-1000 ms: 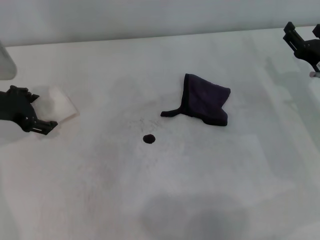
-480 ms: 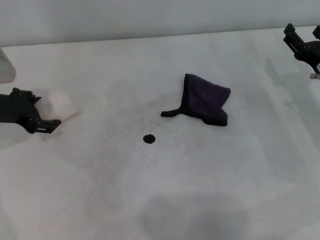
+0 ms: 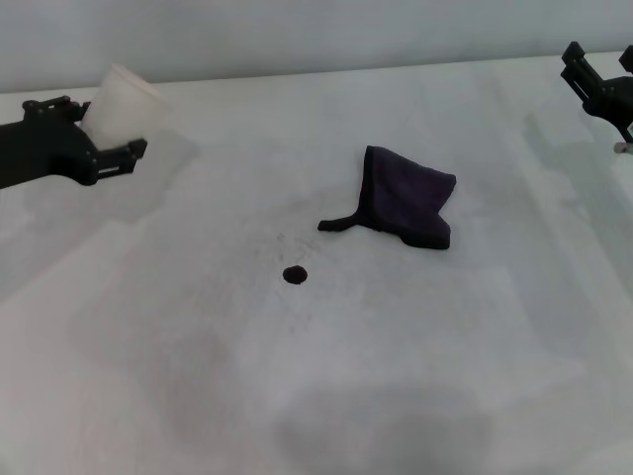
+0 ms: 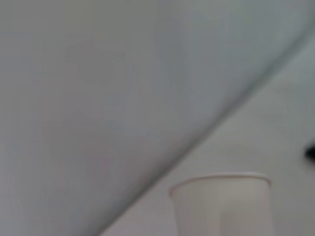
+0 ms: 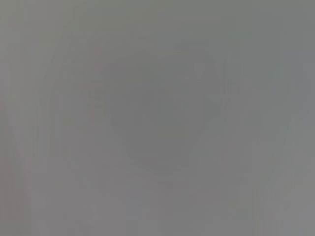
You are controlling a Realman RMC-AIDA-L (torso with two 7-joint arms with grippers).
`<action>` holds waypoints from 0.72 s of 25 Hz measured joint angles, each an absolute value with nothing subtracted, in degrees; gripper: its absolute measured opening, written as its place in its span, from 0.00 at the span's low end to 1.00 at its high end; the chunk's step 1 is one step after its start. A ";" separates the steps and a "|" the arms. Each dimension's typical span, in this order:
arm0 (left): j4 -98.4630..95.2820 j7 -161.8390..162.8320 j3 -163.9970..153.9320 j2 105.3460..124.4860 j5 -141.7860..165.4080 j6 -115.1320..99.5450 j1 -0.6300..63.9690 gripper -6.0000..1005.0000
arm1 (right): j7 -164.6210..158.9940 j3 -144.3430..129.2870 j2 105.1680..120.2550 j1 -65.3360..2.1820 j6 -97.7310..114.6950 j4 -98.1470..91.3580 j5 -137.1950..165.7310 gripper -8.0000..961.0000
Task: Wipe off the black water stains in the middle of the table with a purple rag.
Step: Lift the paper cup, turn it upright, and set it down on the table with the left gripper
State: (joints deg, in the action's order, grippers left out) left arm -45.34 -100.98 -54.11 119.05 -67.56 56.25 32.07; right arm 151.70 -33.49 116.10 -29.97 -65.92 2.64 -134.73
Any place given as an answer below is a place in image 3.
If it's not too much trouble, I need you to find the white paper cup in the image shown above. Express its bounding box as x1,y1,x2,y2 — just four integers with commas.
81,62,173,151

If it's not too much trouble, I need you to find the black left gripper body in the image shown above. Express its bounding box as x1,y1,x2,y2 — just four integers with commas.
0,117,98,190

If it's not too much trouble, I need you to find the dark purple rag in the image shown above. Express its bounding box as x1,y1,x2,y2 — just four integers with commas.
316,144,458,250

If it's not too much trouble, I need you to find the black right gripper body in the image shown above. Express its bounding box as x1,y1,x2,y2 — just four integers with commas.
582,74,633,145

